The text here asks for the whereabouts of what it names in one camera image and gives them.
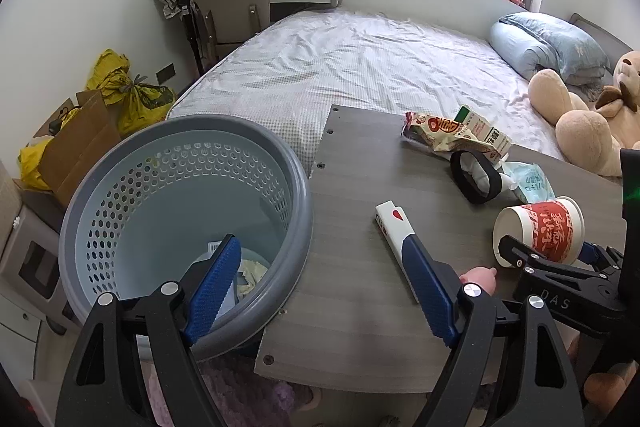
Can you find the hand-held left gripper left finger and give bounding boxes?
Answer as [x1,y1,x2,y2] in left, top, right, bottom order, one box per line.
[55,234,243,427]

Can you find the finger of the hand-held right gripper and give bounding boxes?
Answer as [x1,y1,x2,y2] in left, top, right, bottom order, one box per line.
[497,234,551,270]
[580,242,626,275]

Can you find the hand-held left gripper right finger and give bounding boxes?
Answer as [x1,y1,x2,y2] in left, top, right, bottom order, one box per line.
[402,234,586,427]

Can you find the red and white paper cup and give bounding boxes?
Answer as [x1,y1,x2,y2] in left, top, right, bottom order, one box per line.
[492,196,585,269]

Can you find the light blue tissue packet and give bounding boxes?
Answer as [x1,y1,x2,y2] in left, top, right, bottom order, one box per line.
[505,161,556,204]

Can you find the white box with red heart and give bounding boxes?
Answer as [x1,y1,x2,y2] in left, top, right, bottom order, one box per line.
[375,202,426,305]

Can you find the black strap loop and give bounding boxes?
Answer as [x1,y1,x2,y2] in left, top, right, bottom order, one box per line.
[450,150,502,205]

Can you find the grey-blue perforated plastic basket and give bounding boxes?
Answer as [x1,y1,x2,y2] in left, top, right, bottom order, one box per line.
[59,114,315,363]

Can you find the person's right hand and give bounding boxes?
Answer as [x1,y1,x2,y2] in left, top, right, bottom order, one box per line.
[585,372,638,410]

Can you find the crumpled cream paper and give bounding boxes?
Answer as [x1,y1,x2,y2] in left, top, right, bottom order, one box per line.
[235,259,271,300]

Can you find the purple fluffy rug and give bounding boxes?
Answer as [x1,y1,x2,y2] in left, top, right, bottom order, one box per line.
[140,352,321,427]

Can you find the white and green drink carton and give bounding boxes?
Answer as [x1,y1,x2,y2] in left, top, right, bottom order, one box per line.
[454,104,513,160]

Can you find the tan teddy bear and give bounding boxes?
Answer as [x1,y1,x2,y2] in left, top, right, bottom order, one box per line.
[529,49,640,178]

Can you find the red and cream snack wrapper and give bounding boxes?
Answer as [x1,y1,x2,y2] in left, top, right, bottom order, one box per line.
[401,111,501,160]

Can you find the white cabinet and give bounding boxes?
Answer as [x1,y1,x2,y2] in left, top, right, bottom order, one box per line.
[0,207,76,358]

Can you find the yellow plastic bag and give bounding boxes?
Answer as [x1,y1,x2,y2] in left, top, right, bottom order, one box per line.
[86,49,132,105]
[19,107,81,190]
[117,82,176,138]

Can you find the brown cardboard box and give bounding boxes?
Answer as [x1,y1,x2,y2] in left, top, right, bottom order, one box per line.
[37,89,123,208]

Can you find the light blue rolled quilt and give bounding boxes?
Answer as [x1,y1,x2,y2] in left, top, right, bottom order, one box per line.
[487,22,558,82]

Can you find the grey bed headboard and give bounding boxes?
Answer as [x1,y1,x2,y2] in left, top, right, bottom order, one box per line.
[570,13,632,72]

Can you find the bed with checked sheet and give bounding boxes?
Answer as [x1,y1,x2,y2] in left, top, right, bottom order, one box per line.
[165,4,621,178]

